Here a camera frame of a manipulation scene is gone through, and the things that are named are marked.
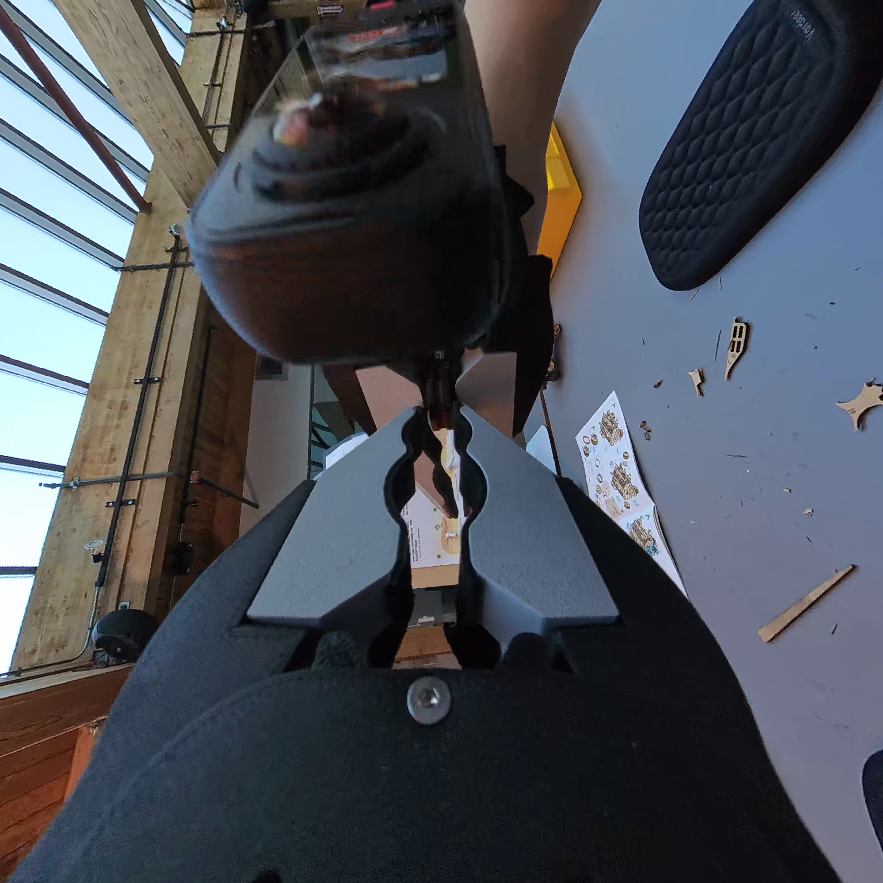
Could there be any yellow plastic bin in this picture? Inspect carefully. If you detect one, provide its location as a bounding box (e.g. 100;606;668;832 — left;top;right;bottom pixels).
537;123;584;262

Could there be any thin wooden stick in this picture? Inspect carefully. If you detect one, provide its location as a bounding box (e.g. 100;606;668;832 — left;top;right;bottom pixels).
757;564;856;644

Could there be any white instruction booklet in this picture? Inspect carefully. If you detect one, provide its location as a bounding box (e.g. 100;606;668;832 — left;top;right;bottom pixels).
576;391;689;597

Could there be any star-shaped wooden scrap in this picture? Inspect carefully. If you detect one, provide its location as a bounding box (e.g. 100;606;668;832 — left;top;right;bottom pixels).
836;378;883;432

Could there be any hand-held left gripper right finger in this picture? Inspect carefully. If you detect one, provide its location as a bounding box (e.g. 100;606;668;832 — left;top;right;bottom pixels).
455;406;621;630

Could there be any black round wall device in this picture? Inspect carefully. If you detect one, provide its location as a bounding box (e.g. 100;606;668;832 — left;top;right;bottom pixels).
92;608;160;669

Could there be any slotted wooden scrap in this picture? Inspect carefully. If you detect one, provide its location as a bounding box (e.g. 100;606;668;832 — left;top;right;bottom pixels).
724;317;751;382

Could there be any large glass window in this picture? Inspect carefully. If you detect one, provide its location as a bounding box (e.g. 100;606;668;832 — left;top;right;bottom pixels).
0;0;194;677

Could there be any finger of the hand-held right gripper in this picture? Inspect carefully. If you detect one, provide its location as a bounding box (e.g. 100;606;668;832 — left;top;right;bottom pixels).
448;348;520;439
323;362;458;520

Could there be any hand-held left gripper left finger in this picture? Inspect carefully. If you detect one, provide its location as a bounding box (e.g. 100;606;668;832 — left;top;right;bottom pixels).
246;407;422;632

